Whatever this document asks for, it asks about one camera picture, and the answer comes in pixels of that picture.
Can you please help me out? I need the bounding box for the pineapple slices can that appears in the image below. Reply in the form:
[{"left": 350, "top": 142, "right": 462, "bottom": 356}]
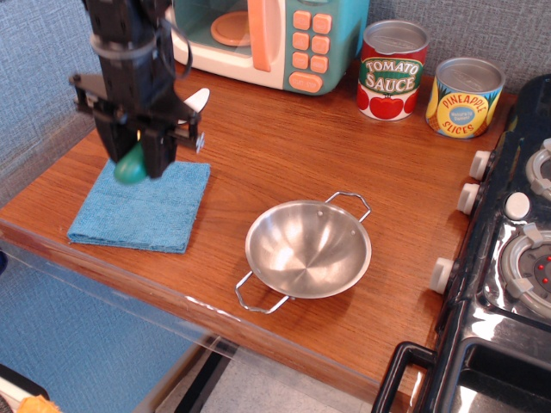
[{"left": 425, "top": 57, "right": 505, "bottom": 139}]

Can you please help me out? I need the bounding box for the white stove knob bottom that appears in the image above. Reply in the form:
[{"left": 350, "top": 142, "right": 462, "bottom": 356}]
[{"left": 430, "top": 257, "right": 455, "bottom": 295}]

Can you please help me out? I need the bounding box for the black toy stove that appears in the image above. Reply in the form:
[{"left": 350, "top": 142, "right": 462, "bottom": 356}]
[{"left": 373, "top": 75, "right": 550, "bottom": 412}]

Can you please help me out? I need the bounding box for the green toy sausage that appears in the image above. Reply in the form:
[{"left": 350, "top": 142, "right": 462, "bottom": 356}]
[{"left": 114, "top": 143, "right": 147, "bottom": 185}]

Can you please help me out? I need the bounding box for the steel pot with handles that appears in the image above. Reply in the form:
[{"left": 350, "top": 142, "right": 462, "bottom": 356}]
[{"left": 234, "top": 191, "right": 373, "bottom": 314}]

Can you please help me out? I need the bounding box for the yellow handled toy knife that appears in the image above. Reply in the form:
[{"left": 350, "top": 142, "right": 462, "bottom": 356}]
[{"left": 183, "top": 88, "right": 210, "bottom": 114}]

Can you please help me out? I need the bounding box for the blue folded cloth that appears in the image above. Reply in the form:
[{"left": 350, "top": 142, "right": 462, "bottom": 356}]
[{"left": 67, "top": 161, "right": 211, "bottom": 254}]

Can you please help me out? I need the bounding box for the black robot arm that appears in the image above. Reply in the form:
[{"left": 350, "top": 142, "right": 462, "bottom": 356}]
[{"left": 70, "top": 1, "right": 209, "bottom": 184}]

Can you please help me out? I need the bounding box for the tomato sauce can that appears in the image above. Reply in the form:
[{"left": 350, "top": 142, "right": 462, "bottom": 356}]
[{"left": 356, "top": 20, "right": 429, "bottom": 121}]

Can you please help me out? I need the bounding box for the white stove knob middle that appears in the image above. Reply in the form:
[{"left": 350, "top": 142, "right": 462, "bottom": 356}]
[{"left": 456, "top": 183, "right": 480, "bottom": 215}]

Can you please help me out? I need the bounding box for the orange object bottom left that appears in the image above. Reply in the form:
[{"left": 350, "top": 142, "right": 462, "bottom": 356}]
[{"left": 17, "top": 395, "right": 61, "bottom": 413}]

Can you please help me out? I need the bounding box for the white stove knob top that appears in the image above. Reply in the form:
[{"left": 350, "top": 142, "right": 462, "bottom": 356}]
[{"left": 469, "top": 151, "right": 492, "bottom": 181}]

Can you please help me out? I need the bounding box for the teal toy microwave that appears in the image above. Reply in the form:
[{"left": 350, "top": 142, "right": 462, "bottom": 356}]
[{"left": 167, "top": 0, "right": 369, "bottom": 96}]

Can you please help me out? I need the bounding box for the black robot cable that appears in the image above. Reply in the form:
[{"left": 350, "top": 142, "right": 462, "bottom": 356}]
[{"left": 158, "top": 16, "right": 194, "bottom": 81}]

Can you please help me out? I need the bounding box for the white stove knob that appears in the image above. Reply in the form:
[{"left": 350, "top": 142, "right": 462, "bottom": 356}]
[
  {"left": 469, "top": 151, "right": 492, "bottom": 181},
  {"left": 456, "top": 183, "right": 480, "bottom": 215},
  {"left": 430, "top": 257, "right": 455, "bottom": 295}
]

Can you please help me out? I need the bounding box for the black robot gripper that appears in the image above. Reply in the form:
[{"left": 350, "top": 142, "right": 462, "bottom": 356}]
[{"left": 70, "top": 36, "right": 204, "bottom": 179}]

